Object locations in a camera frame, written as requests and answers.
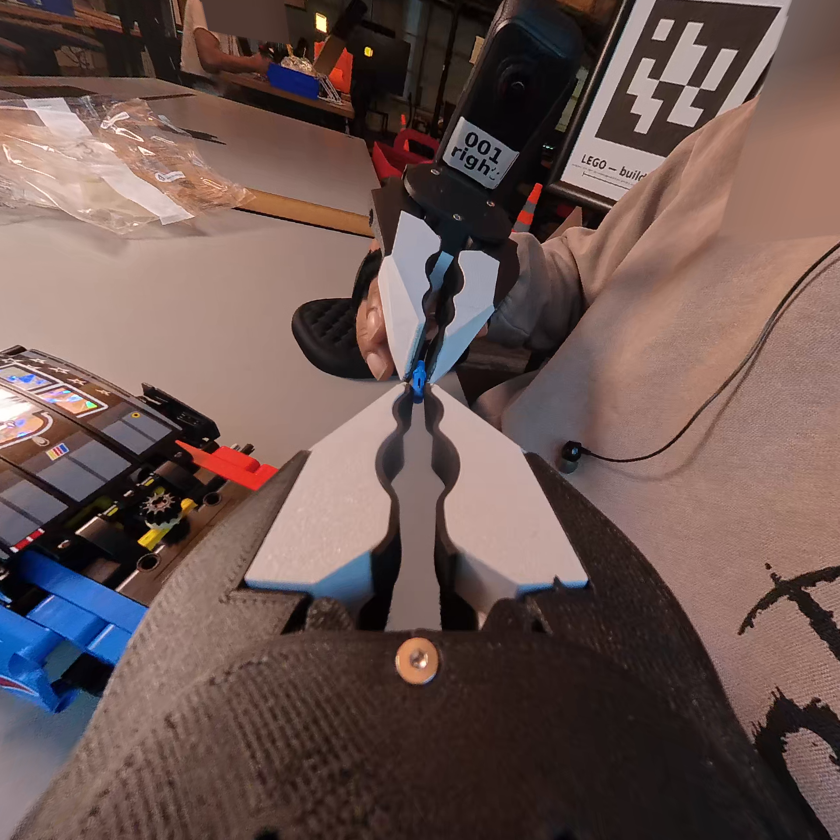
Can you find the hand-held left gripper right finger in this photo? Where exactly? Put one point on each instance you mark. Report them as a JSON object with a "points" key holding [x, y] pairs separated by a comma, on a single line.
{"points": [[512, 525]]}

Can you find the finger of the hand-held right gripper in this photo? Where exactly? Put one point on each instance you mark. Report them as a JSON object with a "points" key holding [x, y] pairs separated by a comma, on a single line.
{"points": [[476, 289], [403, 282]]}

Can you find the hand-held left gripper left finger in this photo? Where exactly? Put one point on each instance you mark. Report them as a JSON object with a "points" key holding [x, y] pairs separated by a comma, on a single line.
{"points": [[321, 525]]}

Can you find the blue lego pin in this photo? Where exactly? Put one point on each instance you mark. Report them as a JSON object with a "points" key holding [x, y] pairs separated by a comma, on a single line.
{"points": [[417, 380]]}

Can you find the lego car model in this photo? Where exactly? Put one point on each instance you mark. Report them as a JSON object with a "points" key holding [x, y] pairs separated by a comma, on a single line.
{"points": [[98, 459]]}

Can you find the person's right forearm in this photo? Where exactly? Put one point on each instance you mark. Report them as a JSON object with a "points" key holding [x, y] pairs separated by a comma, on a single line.
{"points": [[623, 249]]}

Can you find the person's right hand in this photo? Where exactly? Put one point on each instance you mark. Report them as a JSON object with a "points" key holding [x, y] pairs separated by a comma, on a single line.
{"points": [[374, 334]]}

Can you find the black padded armrest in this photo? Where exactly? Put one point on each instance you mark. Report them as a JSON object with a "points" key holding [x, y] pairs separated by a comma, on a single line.
{"points": [[328, 334]]}

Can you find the orange grey traffic cone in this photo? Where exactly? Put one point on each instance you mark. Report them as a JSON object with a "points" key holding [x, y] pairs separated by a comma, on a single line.
{"points": [[528, 210]]}

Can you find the red plastic object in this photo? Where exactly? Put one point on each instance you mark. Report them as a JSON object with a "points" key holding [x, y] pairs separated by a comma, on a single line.
{"points": [[400, 157]]}

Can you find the small blue tray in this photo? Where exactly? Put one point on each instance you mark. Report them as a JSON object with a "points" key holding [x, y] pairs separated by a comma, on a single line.
{"points": [[292, 82]]}

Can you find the black white marker sign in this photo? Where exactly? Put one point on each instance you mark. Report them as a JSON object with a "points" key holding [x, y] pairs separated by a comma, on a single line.
{"points": [[689, 65]]}

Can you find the clear plastic bags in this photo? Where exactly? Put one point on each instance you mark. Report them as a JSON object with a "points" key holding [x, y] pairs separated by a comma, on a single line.
{"points": [[98, 164]]}

